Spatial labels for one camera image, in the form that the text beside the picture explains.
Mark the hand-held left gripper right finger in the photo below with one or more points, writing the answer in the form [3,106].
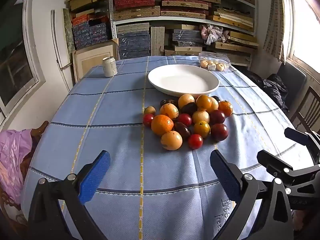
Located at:
[225,175]

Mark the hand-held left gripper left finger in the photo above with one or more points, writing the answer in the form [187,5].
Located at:
[96,177]

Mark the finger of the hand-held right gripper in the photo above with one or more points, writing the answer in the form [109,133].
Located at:
[297,135]
[275,161]

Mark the dark red plum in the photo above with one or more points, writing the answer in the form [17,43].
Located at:
[219,132]
[217,116]

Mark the small tangerine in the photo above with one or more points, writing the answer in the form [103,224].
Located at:
[225,108]

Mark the large orange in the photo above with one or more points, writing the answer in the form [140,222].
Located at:
[162,125]

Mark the white oval plate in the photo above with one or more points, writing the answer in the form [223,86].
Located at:
[182,80]

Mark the wooden slat-back chair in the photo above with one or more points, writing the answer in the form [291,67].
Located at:
[306,110]

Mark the black jacket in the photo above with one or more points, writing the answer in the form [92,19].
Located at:
[273,87]

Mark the dark padded chair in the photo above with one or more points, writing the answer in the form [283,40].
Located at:
[292,76]

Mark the small yellow loquat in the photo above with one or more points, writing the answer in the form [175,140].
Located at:
[149,110]

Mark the pink cloth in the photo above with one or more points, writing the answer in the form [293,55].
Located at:
[12,155]

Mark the group of pale longans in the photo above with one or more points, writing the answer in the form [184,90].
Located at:
[220,66]

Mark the bright wooden framed window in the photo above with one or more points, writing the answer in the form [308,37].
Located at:
[305,30]

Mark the white drink can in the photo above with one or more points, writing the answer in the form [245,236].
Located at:
[110,67]

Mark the clear bag of small fruit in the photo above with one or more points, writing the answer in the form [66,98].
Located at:
[215,56]

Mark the beige patterned curtain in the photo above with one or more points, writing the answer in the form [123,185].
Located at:
[275,22]

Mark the beige cabinet door panel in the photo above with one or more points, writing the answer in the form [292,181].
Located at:
[92,57]

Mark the white leaning board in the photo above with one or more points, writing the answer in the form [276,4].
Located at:
[60,50]

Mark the pink plastic bag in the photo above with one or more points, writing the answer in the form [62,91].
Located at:
[212,33]

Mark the white framed window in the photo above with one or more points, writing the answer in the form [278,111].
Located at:
[15,62]

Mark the pile of patterned storage crates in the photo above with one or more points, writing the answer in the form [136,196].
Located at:
[85,30]

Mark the green marbled board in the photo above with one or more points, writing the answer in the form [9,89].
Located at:
[68,30]

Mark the shelf of stacked flat boxes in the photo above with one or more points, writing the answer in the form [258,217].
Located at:
[135,2]

